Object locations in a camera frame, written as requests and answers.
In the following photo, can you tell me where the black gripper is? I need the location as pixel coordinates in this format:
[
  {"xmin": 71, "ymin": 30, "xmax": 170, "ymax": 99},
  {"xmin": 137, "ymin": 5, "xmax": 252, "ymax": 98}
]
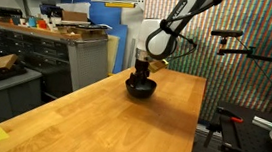
[{"xmin": 128, "ymin": 56, "xmax": 153, "ymax": 89}]

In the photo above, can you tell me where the black bowl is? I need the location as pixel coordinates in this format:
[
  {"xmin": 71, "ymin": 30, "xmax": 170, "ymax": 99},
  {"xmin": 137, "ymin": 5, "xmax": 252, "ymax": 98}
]
[{"xmin": 123, "ymin": 76, "xmax": 159, "ymax": 101}]

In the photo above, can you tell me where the beige panel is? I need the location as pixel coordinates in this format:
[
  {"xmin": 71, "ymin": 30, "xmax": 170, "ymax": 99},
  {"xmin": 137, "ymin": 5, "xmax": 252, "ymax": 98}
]
[{"xmin": 104, "ymin": 34, "xmax": 121, "ymax": 76}]

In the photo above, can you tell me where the blue board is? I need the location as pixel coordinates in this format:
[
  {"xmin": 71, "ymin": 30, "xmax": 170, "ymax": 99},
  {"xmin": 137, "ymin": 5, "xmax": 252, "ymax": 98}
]
[{"xmin": 54, "ymin": 0, "xmax": 131, "ymax": 75}]

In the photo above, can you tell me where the yellow spirit level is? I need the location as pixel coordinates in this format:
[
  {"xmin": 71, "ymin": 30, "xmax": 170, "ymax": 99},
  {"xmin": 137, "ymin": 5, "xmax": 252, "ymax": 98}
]
[{"xmin": 103, "ymin": 0, "xmax": 137, "ymax": 11}]

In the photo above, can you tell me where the brown cardboard box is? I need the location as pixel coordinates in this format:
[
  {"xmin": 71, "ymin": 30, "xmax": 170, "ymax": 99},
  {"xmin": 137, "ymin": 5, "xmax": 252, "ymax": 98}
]
[{"xmin": 60, "ymin": 9, "xmax": 90, "ymax": 24}]

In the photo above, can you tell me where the grey drawer cabinet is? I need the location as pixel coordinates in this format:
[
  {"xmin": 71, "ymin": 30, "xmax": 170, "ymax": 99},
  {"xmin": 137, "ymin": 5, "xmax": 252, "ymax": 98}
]
[{"xmin": 0, "ymin": 21, "xmax": 113, "ymax": 105}]

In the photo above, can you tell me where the orange small container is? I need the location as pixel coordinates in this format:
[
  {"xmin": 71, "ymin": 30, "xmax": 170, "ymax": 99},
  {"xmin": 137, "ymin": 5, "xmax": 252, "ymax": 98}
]
[{"xmin": 35, "ymin": 18, "xmax": 49, "ymax": 30}]

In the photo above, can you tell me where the teal small cup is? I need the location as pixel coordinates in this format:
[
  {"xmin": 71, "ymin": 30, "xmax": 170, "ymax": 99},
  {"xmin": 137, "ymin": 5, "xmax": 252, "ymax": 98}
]
[{"xmin": 26, "ymin": 15, "xmax": 38, "ymax": 28}]

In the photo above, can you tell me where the black optical breadboard table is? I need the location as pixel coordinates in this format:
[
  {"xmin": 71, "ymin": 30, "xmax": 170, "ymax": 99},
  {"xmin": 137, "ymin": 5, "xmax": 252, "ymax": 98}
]
[{"xmin": 207, "ymin": 99, "xmax": 272, "ymax": 152}]

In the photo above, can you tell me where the grey storage bin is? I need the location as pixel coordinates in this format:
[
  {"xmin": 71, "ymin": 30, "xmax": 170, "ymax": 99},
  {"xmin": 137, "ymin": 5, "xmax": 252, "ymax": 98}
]
[{"xmin": 0, "ymin": 65, "xmax": 46, "ymax": 129}]

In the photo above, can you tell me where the tan cardboard block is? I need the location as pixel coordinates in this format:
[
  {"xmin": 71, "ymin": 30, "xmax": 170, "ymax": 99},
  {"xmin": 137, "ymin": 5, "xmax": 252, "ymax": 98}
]
[{"xmin": 0, "ymin": 52, "xmax": 20, "ymax": 72}]

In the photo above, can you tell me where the black flat device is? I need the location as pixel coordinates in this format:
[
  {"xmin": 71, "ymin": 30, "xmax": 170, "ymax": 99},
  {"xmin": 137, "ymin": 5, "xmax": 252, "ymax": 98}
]
[{"xmin": 0, "ymin": 6, "xmax": 24, "ymax": 20}]

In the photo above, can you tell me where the wrist-mounted camera box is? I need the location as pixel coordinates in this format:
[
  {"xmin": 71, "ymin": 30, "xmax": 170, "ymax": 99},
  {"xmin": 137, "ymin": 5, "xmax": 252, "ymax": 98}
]
[{"xmin": 147, "ymin": 57, "xmax": 171, "ymax": 75}]

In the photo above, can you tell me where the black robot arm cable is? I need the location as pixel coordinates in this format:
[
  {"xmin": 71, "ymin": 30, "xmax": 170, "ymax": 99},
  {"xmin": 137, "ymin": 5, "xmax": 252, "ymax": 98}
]
[{"xmin": 157, "ymin": 18, "xmax": 201, "ymax": 65}]

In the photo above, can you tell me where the black camera on stand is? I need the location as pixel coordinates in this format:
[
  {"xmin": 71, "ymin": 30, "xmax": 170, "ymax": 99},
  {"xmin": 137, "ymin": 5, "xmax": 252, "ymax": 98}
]
[{"xmin": 210, "ymin": 27, "xmax": 245, "ymax": 40}]

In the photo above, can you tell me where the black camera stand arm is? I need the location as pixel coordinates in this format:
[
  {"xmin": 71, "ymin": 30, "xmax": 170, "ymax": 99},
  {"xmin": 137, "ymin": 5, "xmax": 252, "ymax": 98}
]
[{"xmin": 216, "ymin": 36, "xmax": 272, "ymax": 69}]

